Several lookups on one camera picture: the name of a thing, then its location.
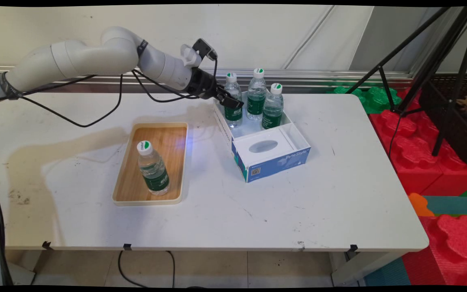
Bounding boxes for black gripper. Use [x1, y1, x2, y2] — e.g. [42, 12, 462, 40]
[186, 67, 244, 110]

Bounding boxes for green label water bottle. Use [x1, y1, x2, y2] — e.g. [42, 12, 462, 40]
[246, 68, 267, 121]
[223, 72, 244, 127]
[137, 140, 171, 196]
[262, 83, 284, 130]

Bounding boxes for white and blue cardboard box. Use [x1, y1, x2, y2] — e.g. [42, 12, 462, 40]
[213, 91, 312, 183]

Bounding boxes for wooden tray with cream rim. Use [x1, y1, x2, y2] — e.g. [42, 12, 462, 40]
[112, 122, 188, 206]

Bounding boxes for green foam block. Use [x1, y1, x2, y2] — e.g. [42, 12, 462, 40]
[327, 83, 403, 115]

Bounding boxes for large red foam block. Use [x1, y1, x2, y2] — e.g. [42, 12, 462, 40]
[369, 109, 445, 195]

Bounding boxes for black tripod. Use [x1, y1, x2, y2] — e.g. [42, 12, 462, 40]
[345, 6, 467, 157]

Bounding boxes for white table leg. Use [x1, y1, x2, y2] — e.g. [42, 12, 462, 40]
[331, 251, 408, 286]

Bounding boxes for orange foam piece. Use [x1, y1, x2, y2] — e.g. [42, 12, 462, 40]
[408, 193, 435, 217]

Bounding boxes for black panel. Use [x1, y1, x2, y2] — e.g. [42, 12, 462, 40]
[419, 79, 467, 167]

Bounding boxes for teal foam mat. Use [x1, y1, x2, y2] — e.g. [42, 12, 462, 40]
[422, 196, 467, 215]

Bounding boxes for red flower-shaped foam block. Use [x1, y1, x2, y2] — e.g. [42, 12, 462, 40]
[402, 215, 467, 286]

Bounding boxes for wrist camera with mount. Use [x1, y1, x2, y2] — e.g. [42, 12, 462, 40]
[180, 39, 218, 69]

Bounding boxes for silver metal wall rail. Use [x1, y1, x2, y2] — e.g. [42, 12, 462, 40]
[0, 66, 414, 94]

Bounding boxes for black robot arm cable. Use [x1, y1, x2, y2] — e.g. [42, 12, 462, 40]
[0, 57, 218, 128]

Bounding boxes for thin black tripod cable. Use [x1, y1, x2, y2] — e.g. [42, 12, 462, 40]
[388, 112, 404, 159]

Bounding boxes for black cable under table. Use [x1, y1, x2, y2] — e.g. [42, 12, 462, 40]
[118, 250, 176, 288]

